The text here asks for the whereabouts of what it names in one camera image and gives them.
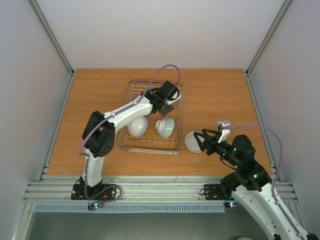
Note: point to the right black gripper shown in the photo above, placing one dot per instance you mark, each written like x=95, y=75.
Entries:
x=209, y=144

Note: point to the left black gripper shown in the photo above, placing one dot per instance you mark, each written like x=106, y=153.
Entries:
x=163, y=112

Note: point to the teal patterned bowl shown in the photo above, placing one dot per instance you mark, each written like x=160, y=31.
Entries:
x=165, y=127

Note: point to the white ceramic bowl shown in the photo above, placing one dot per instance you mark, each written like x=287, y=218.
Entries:
x=137, y=127

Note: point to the metal wire dish rack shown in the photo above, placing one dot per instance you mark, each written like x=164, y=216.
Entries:
x=151, y=142

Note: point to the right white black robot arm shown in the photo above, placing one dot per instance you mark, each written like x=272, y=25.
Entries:
x=251, y=186

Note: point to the right small circuit board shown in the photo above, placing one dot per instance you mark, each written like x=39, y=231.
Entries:
x=232, y=205

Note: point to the small circuit board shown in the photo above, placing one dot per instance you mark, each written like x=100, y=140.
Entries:
x=95, y=206
x=232, y=205

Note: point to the left small circuit board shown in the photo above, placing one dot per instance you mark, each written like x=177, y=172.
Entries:
x=95, y=206

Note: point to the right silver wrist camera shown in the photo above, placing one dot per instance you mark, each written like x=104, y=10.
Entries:
x=223, y=129

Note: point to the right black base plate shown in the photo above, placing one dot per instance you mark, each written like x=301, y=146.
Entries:
x=213, y=192

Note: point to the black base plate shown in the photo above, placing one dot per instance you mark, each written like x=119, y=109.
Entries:
x=99, y=192
x=213, y=192

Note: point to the right aluminium frame post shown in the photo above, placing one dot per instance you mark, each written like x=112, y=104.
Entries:
x=269, y=34

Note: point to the aluminium frame post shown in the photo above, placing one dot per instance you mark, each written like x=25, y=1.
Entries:
x=47, y=28
x=269, y=34

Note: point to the left aluminium frame post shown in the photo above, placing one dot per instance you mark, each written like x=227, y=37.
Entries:
x=47, y=28

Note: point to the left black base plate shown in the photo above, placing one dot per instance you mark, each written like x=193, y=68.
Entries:
x=99, y=192

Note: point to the aluminium rail base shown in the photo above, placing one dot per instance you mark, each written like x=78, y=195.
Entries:
x=136, y=189

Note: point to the grey slotted cable duct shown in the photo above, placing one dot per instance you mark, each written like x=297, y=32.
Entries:
x=131, y=208

